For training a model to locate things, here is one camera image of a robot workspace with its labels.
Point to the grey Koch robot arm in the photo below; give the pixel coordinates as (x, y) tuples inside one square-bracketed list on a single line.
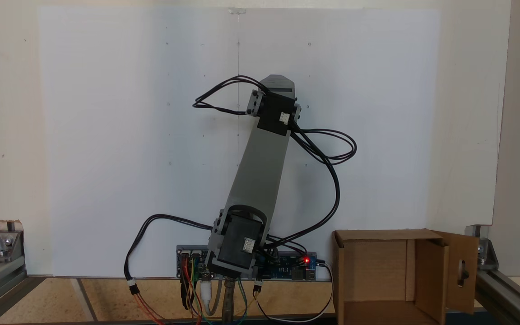
[(262, 167)]

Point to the clear tape piece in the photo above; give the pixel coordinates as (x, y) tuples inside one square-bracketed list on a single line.
[(237, 11)]

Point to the white paper sheet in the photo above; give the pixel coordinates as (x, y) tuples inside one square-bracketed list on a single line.
[(106, 113), (377, 113)]

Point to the blue circuit board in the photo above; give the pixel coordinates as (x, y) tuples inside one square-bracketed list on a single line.
[(287, 271)]

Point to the small board white connectors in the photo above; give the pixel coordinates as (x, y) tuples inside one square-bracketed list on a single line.
[(184, 262)]

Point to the brown cardboard box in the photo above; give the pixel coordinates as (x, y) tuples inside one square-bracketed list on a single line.
[(377, 271)]

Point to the grey board base plate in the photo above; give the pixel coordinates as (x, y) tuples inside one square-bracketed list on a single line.
[(188, 248)]

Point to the metal corner bracket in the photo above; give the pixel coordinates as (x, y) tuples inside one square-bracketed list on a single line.
[(5, 246), (485, 250)]

